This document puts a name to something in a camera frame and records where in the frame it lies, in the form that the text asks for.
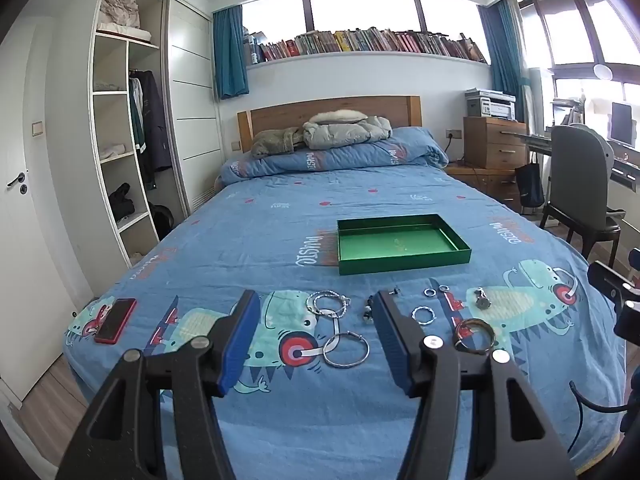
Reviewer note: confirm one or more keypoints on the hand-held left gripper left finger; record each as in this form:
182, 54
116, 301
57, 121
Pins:
240, 340

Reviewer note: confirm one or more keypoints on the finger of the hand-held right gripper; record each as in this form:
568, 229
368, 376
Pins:
629, 325
607, 280

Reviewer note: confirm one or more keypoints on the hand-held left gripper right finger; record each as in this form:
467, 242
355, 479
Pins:
392, 345

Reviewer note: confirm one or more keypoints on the twisted silver hoop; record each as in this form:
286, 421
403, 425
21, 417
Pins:
414, 316

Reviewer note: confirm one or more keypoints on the large plain silver bangle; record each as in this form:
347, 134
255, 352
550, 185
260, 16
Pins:
350, 335

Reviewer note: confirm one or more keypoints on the amber bangle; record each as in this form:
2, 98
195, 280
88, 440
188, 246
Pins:
457, 332

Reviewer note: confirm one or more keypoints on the green tray box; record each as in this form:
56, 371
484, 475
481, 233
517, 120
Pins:
400, 262

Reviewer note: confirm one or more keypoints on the small metal pendant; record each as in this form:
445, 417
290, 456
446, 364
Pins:
484, 302

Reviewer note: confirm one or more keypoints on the grey chair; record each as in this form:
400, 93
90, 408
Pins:
575, 180

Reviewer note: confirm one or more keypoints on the blue cartoon bed sheet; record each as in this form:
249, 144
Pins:
280, 240

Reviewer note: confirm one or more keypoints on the white desk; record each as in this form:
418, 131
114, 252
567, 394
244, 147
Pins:
627, 167

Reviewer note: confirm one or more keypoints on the dark tote bag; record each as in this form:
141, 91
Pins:
530, 185

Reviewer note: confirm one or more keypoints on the red smartphone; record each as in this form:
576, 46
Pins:
115, 320

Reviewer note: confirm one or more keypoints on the computer monitor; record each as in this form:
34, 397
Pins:
621, 122

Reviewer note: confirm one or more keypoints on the low wooden nightstand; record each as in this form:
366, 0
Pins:
480, 180

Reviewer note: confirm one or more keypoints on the wooden drawer cabinet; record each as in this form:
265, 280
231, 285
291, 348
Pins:
492, 142

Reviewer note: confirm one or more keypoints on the black bag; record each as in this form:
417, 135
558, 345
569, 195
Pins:
122, 202

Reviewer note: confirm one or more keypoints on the folded blue duvet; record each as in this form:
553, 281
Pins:
350, 160

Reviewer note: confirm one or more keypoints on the brown fleece jacket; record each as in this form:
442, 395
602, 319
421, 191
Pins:
272, 142

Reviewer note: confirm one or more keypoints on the white desk lamp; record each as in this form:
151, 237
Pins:
603, 71

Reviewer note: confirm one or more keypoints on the white printer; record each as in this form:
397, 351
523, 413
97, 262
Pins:
490, 105

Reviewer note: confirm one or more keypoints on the grey down jacket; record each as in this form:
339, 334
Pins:
345, 132

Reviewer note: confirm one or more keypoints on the white door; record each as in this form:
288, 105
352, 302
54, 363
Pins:
35, 260

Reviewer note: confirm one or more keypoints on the wooden headboard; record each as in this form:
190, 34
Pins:
280, 115

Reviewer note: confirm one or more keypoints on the white wardrobe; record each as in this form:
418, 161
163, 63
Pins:
195, 110

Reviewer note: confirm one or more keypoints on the hanging dark clothes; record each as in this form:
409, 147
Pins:
155, 120

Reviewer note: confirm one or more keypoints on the teal curtain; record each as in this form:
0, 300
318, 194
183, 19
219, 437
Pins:
230, 50
505, 50

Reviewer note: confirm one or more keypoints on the row of books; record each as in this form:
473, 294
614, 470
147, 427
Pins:
370, 40

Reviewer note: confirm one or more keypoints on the stacked beige bedding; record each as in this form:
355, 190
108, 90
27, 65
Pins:
120, 10

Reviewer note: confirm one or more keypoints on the wall socket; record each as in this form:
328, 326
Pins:
453, 134

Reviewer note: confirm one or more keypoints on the wall light switch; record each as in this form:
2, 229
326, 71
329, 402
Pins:
37, 127

